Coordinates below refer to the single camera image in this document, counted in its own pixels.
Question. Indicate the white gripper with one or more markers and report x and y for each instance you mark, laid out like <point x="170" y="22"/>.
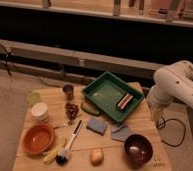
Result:
<point x="156" y="112"/>

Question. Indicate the small metal cup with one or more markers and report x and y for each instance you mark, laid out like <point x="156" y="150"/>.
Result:
<point x="68" y="91"/>

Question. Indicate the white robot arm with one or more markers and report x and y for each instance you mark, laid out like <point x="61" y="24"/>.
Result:
<point x="171" y="81"/>

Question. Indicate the red and white block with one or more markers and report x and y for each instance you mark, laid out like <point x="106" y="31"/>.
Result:
<point x="124" y="101"/>

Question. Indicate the grey cloth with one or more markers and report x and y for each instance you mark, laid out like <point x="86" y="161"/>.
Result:
<point x="120" y="132"/>

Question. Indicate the dark brown bowl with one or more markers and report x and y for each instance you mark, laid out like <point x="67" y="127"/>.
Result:
<point x="138" y="150"/>

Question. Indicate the green plastic tray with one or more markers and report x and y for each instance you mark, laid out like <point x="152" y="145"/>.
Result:
<point x="107" y="91"/>

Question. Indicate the blue sponge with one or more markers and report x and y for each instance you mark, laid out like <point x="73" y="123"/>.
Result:
<point x="96" y="126"/>

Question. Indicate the green cucumber toy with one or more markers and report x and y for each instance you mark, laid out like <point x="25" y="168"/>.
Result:
<point x="90" y="110"/>

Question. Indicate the yellow potato toy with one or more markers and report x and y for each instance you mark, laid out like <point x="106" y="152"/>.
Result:
<point x="96" y="156"/>

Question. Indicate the bunch of dark grapes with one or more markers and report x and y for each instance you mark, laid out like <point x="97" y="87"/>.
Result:
<point x="72" y="110"/>

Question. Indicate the white plastic cup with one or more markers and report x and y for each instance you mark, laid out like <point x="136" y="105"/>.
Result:
<point x="40" y="111"/>

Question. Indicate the yellow banana toy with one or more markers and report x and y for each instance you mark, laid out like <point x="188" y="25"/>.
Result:
<point x="50" y="155"/>

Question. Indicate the orange bowl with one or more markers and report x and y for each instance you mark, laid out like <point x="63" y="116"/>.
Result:
<point x="38" y="138"/>

